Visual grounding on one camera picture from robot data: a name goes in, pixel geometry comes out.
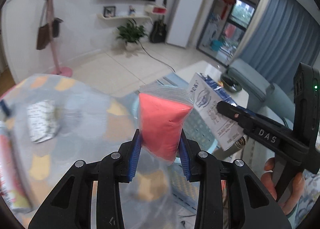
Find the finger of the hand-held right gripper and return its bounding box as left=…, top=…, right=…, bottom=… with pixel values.
left=216, top=101, right=256, bottom=133

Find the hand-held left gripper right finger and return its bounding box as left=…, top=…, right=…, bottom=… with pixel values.
left=178, top=129, right=292, bottom=229

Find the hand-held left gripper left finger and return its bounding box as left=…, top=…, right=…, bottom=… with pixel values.
left=27, top=129, right=143, bottom=229

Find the white blue milk carton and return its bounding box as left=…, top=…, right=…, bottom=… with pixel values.
left=186, top=72, right=244, bottom=151

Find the light blue plastic basket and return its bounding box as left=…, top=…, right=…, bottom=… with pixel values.
left=160, top=75, right=225, bottom=213

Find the red pouch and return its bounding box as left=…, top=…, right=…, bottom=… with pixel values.
left=138, top=85, right=195, bottom=163

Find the person's right hand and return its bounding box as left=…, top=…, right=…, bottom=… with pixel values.
left=260, top=157, right=306, bottom=211

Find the ribbed metal cup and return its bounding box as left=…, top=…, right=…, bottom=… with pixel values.
left=231, top=136, right=248, bottom=150

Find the dark round bowl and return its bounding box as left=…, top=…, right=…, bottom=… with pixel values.
left=220, top=73, right=242, bottom=93

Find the teal sofa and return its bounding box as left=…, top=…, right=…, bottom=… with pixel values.
left=228, top=59, right=297, bottom=126

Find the white coffee table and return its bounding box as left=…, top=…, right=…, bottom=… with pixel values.
left=175, top=60, right=250, bottom=110

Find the round table with patterned cloth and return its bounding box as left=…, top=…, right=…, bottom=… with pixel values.
left=0, top=74, right=173, bottom=222

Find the blue window curtain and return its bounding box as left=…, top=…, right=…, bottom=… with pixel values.
left=239, top=0, right=320, bottom=76

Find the silver foil packet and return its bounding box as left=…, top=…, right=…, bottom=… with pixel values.
left=27, top=99, right=61, bottom=143

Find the black acoustic guitar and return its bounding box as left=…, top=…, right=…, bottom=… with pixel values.
left=150, top=19, right=167, bottom=43

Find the red knot decoration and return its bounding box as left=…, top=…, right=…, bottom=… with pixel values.
left=221, top=0, right=236, bottom=18

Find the white tall refrigerator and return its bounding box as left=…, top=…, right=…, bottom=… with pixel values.
left=166, top=0, right=209, bottom=48

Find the green potted plant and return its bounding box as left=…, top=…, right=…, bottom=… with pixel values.
left=116, top=19, right=148, bottom=50

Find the red yellow snack packet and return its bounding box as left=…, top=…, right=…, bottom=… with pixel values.
left=0, top=119, right=34, bottom=216

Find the pink coat rack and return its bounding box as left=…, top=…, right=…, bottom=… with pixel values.
left=42, top=0, right=73, bottom=76

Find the white curved low shelf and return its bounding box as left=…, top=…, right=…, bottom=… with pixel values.
left=96, top=14, right=153, bottom=23

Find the black hanging bag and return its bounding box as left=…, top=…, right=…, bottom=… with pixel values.
left=52, top=18, right=63, bottom=38

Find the brown hanging bag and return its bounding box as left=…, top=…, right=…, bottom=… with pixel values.
left=36, top=1, right=52, bottom=50

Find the black floor cable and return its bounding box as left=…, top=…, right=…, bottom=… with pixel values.
left=139, top=43, right=176, bottom=73

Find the black butterfly picture frame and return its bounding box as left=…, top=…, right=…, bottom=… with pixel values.
left=103, top=6, right=116, bottom=18

